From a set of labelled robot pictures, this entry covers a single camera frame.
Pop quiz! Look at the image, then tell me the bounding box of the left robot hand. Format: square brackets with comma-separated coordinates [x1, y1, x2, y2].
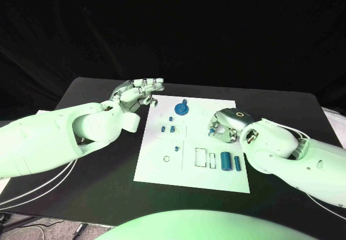
[108, 77, 165, 114]

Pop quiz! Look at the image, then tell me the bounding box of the white cable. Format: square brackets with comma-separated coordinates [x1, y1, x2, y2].
[0, 159, 77, 206]
[304, 192, 346, 221]
[0, 163, 79, 210]
[262, 118, 311, 141]

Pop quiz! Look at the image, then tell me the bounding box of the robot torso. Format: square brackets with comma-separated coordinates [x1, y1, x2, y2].
[93, 209, 320, 240]

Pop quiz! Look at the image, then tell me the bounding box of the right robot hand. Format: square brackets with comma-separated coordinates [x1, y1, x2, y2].
[206, 107, 256, 144]

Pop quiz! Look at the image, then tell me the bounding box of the thick blue cylinder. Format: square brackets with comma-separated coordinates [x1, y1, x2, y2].
[219, 151, 233, 172]

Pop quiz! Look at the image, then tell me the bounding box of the blue gear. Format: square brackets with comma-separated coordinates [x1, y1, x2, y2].
[173, 102, 190, 116]

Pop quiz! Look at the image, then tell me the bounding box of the white sheet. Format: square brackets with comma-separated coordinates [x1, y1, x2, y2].
[320, 106, 346, 149]

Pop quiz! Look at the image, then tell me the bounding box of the white task board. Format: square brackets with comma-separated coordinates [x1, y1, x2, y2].
[132, 94, 250, 194]

